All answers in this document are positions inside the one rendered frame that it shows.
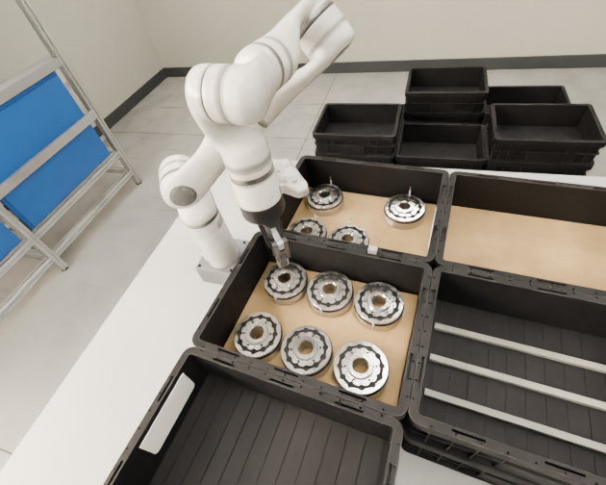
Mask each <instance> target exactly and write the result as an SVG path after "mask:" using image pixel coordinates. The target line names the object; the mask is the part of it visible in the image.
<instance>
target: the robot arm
mask: <svg viewBox="0 0 606 485"><path fill-rule="evenodd" d="M354 36H355V33H354V30H353V28H352V27H351V25H350V24H349V22H348V21H347V20H346V18H345V17H344V16H343V14H342V13H341V11H340V10H339V9H338V7H337V6H336V5H335V4H334V2H333V0H301V1H300V2H299V3H298V4H297V5H296V6H295V7H294V8H293V9H292V10H291V11H290V12H288V13H287V14H286V15H285V16H284V17H283V18H282V19H281V20H280V21H279V22H278V23H277V24H276V25H275V27H274V28H273V29H272V30H271V31H269V32H268V33H267V34H266V35H264V36H263V37H261V38H259V39H257V40H255V41H254V42H252V43H250V44H249V45H247V46H246V47H244V48H243V49H242V50H241V51H240V52H239V53H238V55H237V56H236V58H235V61H234V63H233V64H198V65H196V66H194V67H193V68H192V69H191V70H190V71H189V73H188V75H187V78H186V82H185V96H186V100H187V104H188V107H189V111H190V113H191V115H192V117H193V118H194V120H195V121H196V123H197V124H198V126H199V127H200V129H201V130H202V131H203V133H204V134H205V137H204V139H203V140H202V142H201V144H200V146H199V148H198V149H197V150H196V152H195V153H194V154H193V155H192V157H191V158H190V157H188V156H185V155H180V154H176V155H171V156H169V157H167V158H165V159H164V160H163V161H162V163H161V165H160V168H159V180H160V190H161V194H162V197H163V200H164V202H165V203H166V204H167V205H168V206H170V207H172V208H174V209H177V210H178V213H179V216H180V218H181V220H182V221H183V222H184V224H185V225H186V227H187V228H188V230H189V232H190V234H191V235H192V237H193V241H194V243H195V244H196V246H197V247H198V249H199V250H200V252H201V253H202V255H203V257H204V258H205V260H207V261H208V262H209V264H210V265H211V266H212V267H214V268H227V267H229V266H231V265H232V264H233V263H234V262H235V261H236V260H237V259H238V257H239V249H238V247H237V245H236V243H235V241H234V239H233V237H232V235H231V233H230V231H229V229H228V227H227V225H226V223H225V221H224V219H223V217H222V215H221V213H220V211H219V210H218V208H217V206H216V204H215V199H214V196H213V194H212V192H211V186H212V185H213V184H214V183H215V181H216V180H217V178H218V177H219V176H220V175H221V174H222V172H223V171H224V170H225V169H227V172H228V175H229V177H230V180H231V185H232V189H233V192H234V195H235V197H236V199H237V202H238V204H239V207H240V211H241V213H242V216H243V217H244V219H245V220H246V221H248V222H250V223H252V224H257V225H258V227H259V229H260V232H261V233H262V235H263V236H264V238H265V242H266V244H267V246H268V247H269V248H271V249H272V252H273V256H275V259H276V262H277V265H278V267H279V268H282V267H284V266H287V265H288V264H289V263H290V262H289V258H290V249H289V244H288V239H286V237H285V235H284V232H283V229H282V227H283V225H282V222H281V220H280V218H279V217H280V216H281V214H283V212H284V210H285V200H284V196H283V193H286V194H289V195H291V196H294V197H297V198H301V197H304V196H306V195H308V193H309V188H308V184H307V182H306V181H305V179H304V178H303V177H302V175H301V174H300V173H299V171H298V170H297V169H296V167H295V166H294V165H293V163H292V162H291V161H290V160H289V159H282V160H280V161H279V162H278V163H277V165H276V167H274V164H273V161H272V157H271V153H270V149H269V145H268V142H267V139H266V137H265V135H264V134H263V131H264V130H265V129H266V128H267V127H268V126H269V125H270V123H271V122H272V121H273V120H274V119H275V118H276V117H277V116H278V115H279V114H280V113H281V112H282V111H283V110H284V109H285V108H286V107H287V106H288V105H289V103H290V102H291V101H292V100H293V99H294V98H295V97H296V96H297V95H298V94H299V93H300V92H301V91H302V90H303V89H304V88H306V87H307V86H308V85H310V84H311V82H312V81H313V80H314V79H315V78H316V77H317V76H319V75H320V74H321V73H322V72H323V71H324V70H325V69H326V68H327V67H328V66H330V65H331V64H332V63H333V62H334V61H335V60H336V59H337V58H338V57H339V56H340V55H341V54H342V53H343V52H344V51H345V50H346V49H347V48H348V47H349V45H350V44H351V42H352V40H353V38H354ZM300 48H301V49H302V50H303V52H304V53H305V54H306V55H307V57H309V59H310V61H309V62H308V63H307V64H306V65H304V66H302V67H301V68H299V69H297V67H298V64H299V59H300ZM296 69H297V70H296ZM279 234H280V236H279Z"/></svg>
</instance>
